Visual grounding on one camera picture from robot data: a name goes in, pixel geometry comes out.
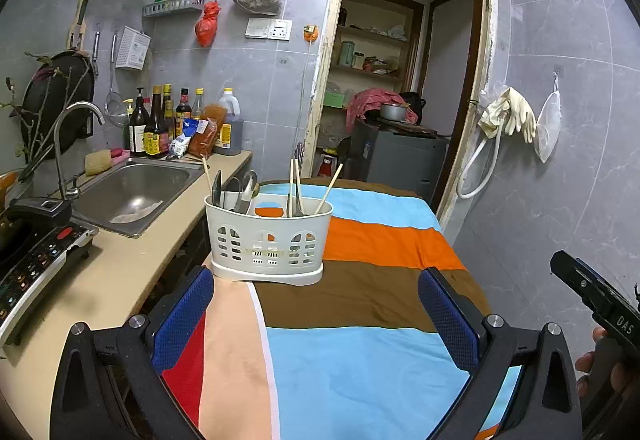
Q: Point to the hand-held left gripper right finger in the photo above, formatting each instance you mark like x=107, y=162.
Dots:
x=445, y=320

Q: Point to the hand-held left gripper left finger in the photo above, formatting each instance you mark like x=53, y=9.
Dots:
x=182, y=320

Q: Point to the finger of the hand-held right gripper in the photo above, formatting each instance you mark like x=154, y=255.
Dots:
x=580, y=280

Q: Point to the white plastic utensil holder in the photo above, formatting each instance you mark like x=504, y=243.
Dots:
x=265, y=245

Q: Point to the silver fork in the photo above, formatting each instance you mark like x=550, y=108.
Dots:
x=299, y=206

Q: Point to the person's right hand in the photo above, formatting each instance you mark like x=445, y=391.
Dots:
x=590, y=360

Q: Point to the beige kitchen counter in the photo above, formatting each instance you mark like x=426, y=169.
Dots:
x=130, y=280

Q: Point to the colourful striped tablecloth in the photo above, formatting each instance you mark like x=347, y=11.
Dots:
x=350, y=370

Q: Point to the stainless steel sink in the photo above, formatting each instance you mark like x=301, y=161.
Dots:
x=130, y=190

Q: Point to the black induction cooker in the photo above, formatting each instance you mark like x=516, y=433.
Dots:
x=40, y=265

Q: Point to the grey metal cabinet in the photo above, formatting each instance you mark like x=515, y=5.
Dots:
x=400, y=160

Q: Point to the pink soap dish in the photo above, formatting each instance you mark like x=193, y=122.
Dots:
x=119, y=154

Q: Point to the yellow sponge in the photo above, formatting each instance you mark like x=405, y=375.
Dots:
x=97, y=163

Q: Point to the blue white packet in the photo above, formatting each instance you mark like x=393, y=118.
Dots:
x=182, y=138

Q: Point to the dark soy sauce bottle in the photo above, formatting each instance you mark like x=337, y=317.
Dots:
x=153, y=133

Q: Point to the dark pump bottle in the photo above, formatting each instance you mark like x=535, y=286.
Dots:
x=138, y=130

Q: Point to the dark sauce bottle yellow label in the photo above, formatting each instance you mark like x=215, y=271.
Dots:
x=168, y=125

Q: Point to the large dark oil jug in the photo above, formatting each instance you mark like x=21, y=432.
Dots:
x=231, y=128

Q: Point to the curved metal faucet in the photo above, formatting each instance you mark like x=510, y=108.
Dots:
x=59, y=150

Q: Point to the dark bottle red label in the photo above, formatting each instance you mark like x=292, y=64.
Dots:
x=183, y=108

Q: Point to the metal cooking pot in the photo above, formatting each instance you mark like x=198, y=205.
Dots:
x=395, y=113

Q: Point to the clear bottle yellow cap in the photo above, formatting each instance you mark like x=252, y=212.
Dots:
x=198, y=104

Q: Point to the black bag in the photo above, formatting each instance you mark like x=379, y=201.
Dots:
x=414, y=103

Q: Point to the metal mesh strainer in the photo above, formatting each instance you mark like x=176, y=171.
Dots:
x=114, y=108

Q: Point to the red cloth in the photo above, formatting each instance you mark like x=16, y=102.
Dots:
x=367, y=100

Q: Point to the green box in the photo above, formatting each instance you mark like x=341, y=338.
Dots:
x=335, y=100

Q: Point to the round black hanging pan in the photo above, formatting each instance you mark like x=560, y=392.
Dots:
x=55, y=90

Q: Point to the white slotted plastic box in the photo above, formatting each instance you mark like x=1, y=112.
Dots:
x=132, y=48

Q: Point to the hanging metal utensil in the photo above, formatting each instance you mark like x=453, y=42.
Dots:
x=95, y=50

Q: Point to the green cup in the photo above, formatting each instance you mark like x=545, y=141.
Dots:
x=348, y=53

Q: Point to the red plastic bag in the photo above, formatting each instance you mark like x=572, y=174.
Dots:
x=207, y=28

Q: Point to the wooden shelf unit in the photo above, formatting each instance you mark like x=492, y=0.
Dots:
x=370, y=36

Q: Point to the wooden spatula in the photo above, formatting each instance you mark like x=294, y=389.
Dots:
x=80, y=28

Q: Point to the worn wooden door frame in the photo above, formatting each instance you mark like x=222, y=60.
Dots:
x=320, y=70

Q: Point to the white wall switch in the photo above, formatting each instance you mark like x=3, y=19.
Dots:
x=257, y=28

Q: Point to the white wall socket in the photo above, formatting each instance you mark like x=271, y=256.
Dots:
x=280, y=29

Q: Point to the grey wall shelf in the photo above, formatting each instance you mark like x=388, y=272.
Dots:
x=172, y=6

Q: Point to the orange wall hook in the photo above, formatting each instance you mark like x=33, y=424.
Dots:
x=311, y=33

